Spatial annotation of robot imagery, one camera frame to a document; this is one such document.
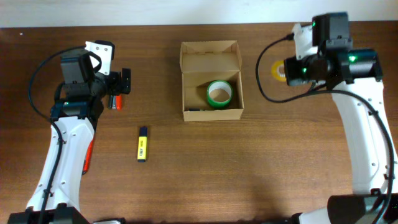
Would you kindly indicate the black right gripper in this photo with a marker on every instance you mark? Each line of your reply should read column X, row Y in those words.
column 292, row 76

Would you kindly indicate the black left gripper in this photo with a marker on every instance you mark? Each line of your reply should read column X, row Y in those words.
column 115, row 86

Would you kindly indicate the orange and grey battery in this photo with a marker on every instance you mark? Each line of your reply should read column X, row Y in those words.
column 115, row 102

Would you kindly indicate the yellow tape roll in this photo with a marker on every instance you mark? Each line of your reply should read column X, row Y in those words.
column 277, row 71

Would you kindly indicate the yellow highlighter pen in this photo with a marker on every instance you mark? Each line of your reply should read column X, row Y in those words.
column 142, row 145

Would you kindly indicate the green tape roll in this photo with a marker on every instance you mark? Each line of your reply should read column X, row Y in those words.
column 219, row 94

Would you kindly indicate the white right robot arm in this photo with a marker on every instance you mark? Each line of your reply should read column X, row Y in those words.
column 324, row 54

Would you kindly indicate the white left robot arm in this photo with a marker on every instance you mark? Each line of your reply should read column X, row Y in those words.
column 78, row 104

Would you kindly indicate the open cardboard box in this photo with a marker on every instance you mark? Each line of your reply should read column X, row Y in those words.
column 202, row 63

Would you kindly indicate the orange pen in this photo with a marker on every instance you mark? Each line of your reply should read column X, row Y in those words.
column 88, row 155

